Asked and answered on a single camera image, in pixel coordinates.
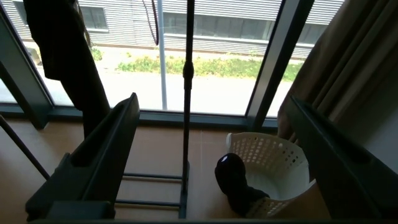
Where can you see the brown curtain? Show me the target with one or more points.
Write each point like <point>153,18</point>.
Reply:
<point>342,62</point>

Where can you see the black clothes rack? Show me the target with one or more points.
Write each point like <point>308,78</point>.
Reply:
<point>188,93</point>

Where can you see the white laundry basket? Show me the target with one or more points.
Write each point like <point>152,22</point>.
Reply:
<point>273,174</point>

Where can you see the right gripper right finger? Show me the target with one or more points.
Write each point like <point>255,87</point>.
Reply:
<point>342,174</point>

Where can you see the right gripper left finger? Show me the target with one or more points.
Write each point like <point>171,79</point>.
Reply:
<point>102,161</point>

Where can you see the window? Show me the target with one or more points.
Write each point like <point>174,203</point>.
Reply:
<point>273,68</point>

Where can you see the pink clothes hanger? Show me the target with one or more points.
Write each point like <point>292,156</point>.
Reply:
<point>156,25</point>

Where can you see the black shorts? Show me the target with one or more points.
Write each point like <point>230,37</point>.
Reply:
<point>62,46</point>

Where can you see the heap of black clothes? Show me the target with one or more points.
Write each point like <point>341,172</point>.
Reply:
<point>230,174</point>

